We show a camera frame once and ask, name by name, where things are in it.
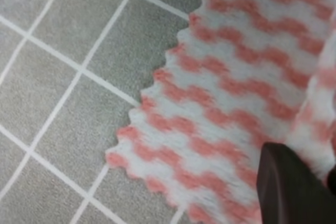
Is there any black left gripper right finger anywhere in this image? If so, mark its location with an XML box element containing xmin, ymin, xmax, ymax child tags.
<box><xmin>327</xmin><ymin>166</ymin><xmax>336</xmax><ymax>193</ymax></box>

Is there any grey grid-patterned tablecloth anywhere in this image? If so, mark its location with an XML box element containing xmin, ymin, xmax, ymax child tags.
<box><xmin>1</xmin><ymin>0</ymin><xmax>201</xmax><ymax>223</ymax></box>

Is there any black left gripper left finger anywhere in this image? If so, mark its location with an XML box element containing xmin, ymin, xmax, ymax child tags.
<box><xmin>256</xmin><ymin>143</ymin><xmax>335</xmax><ymax>224</ymax></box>

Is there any pink white wavy-striped towel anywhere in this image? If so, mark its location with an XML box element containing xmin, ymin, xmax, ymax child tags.
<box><xmin>106</xmin><ymin>0</ymin><xmax>335</xmax><ymax>223</ymax></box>

